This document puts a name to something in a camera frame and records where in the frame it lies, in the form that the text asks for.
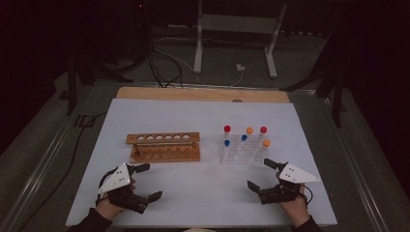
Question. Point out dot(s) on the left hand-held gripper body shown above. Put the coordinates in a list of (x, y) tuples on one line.
[(129, 198)]

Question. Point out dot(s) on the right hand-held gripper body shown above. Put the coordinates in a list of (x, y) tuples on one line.
[(298, 174)]

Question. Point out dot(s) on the orange capped test tube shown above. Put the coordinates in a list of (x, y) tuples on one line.
[(249, 130), (266, 143)]

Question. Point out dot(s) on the wooden test tube rack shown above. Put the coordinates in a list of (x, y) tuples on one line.
[(164, 158)]

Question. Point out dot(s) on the clear plastic test tube rack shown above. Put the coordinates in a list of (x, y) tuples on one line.
[(245, 155)]

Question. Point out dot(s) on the red capped test tube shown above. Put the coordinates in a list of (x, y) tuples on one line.
[(227, 129), (263, 130)]

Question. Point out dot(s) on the person's left hand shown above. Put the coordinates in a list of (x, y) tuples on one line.
[(108, 210)]

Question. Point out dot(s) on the person's right hand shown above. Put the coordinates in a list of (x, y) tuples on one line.
[(296, 212)]

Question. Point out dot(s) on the white table sheet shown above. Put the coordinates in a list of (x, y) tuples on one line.
[(193, 116)]

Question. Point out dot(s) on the black stand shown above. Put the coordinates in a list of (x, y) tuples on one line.
[(71, 93), (337, 106)]

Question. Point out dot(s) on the white power adapter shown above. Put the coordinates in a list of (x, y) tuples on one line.
[(240, 67)]

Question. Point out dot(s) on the power strip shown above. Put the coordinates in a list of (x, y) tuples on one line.
[(303, 33)]

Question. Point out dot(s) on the white metal stand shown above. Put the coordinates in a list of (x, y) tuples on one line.
[(238, 24)]

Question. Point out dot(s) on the black floor bracket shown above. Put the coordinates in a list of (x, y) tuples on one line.
[(84, 121)]

